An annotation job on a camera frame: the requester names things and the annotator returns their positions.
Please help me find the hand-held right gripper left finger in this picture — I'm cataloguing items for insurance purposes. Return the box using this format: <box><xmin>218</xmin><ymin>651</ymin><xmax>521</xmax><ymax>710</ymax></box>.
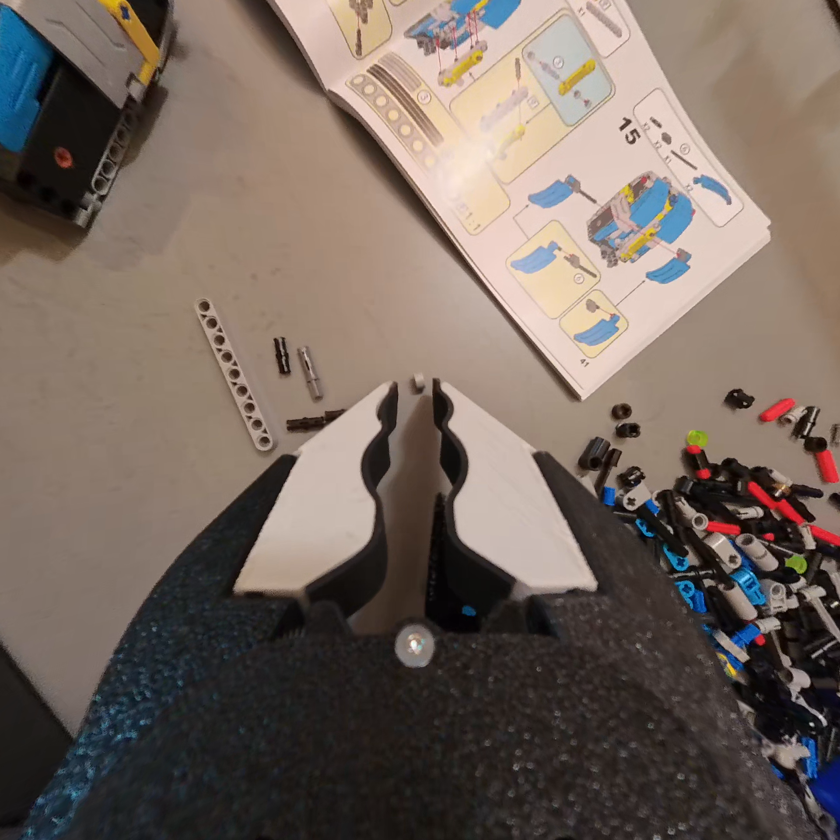
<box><xmin>233</xmin><ymin>382</ymin><xmax>400</xmax><ymax>618</ymax></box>

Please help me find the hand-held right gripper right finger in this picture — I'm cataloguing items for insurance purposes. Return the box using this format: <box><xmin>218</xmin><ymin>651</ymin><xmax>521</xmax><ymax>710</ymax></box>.
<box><xmin>425</xmin><ymin>379</ymin><xmax>598</xmax><ymax>626</ymax></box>

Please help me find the blue brick toy car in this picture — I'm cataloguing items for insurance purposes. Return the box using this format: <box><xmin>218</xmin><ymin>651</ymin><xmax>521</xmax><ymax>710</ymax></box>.
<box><xmin>0</xmin><ymin>0</ymin><xmax>177</xmax><ymax>231</ymax></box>

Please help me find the grey desk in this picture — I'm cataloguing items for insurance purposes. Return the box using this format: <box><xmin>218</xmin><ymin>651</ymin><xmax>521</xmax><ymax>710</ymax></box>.
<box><xmin>0</xmin><ymin>0</ymin><xmax>840</xmax><ymax>742</ymax></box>

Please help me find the long black connector pin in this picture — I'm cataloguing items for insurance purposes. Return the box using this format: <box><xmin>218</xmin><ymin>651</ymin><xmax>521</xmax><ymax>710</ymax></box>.
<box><xmin>285</xmin><ymin>409</ymin><xmax>347</xmax><ymax>433</ymax></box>

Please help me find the dark grey connector pin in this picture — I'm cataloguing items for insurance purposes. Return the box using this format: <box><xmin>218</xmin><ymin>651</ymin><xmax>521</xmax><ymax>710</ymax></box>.
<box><xmin>297</xmin><ymin>346</ymin><xmax>325</xmax><ymax>402</ymax></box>

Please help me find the long grey perforated beam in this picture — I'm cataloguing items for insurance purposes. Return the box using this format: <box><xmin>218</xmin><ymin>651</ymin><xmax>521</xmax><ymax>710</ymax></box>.
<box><xmin>194</xmin><ymin>298</ymin><xmax>276</xmax><ymax>453</ymax></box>

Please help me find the pile of loose bricks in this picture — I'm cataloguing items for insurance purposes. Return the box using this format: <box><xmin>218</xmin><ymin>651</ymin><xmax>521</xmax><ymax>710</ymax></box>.
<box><xmin>576</xmin><ymin>387</ymin><xmax>840</xmax><ymax>824</ymax></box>

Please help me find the open instruction booklet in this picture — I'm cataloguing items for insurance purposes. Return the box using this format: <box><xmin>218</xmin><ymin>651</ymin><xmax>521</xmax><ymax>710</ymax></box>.
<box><xmin>266</xmin><ymin>0</ymin><xmax>773</xmax><ymax>403</ymax></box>

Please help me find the black perforated chair seat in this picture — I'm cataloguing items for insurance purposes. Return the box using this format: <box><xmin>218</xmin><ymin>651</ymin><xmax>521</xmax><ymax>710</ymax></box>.
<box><xmin>0</xmin><ymin>642</ymin><xmax>74</xmax><ymax>840</ymax></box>

